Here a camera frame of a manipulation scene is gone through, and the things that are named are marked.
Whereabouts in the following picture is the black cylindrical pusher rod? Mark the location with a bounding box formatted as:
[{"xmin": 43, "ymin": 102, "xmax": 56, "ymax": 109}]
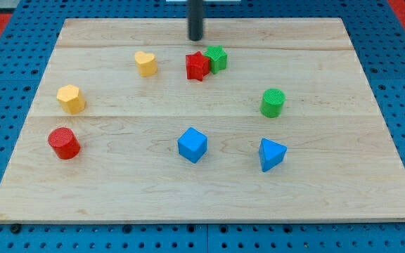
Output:
[{"xmin": 187, "ymin": 0, "xmax": 204, "ymax": 41}]

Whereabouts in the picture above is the yellow heart block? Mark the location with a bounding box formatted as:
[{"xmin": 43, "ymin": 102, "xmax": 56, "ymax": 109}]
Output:
[{"xmin": 134, "ymin": 51, "xmax": 158, "ymax": 77}]

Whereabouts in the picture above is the green star block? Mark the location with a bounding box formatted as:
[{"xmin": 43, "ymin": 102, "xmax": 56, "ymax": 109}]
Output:
[{"xmin": 204, "ymin": 45, "xmax": 227, "ymax": 74}]

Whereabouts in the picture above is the red star block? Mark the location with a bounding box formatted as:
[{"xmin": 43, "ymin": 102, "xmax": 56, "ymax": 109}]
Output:
[{"xmin": 186, "ymin": 51, "xmax": 210, "ymax": 82}]

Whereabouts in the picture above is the green cylinder block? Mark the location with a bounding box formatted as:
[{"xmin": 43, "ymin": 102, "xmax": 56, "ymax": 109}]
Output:
[{"xmin": 260, "ymin": 88, "xmax": 286, "ymax": 118}]

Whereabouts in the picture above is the light wooden board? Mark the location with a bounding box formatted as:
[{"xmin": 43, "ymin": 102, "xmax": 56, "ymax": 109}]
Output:
[{"xmin": 0, "ymin": 18, "xmax": 405, "ymax": 224}]

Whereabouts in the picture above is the blue cube block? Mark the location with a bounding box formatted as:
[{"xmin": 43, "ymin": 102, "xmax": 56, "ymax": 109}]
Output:
[{"xmin": 177, "ymin": 127, "xmax": 208, "ymax": 163}]

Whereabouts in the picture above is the yellow hexagon block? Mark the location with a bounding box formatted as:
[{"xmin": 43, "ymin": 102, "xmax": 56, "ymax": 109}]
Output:
[{"xmin": 56, "ymin": 84, "xmax": 86, "ymax": 115}]

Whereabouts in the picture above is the blue triangle block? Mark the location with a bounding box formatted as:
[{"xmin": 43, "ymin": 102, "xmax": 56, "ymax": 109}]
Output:
[{"xmin": 258, "ymin": 138, "xmax": 288, "ymax": 172}]

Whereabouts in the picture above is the red cylinder block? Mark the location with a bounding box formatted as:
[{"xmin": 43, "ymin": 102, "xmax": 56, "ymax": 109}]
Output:
[{"xmin": 48, "ymin": 127, "xmax": 81, "ymax": 160}]

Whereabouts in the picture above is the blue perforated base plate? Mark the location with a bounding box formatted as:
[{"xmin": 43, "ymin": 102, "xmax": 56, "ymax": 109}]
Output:
[{"xmin": 0, "ymin": 0, "xmax": 405, "ymax": 252}]

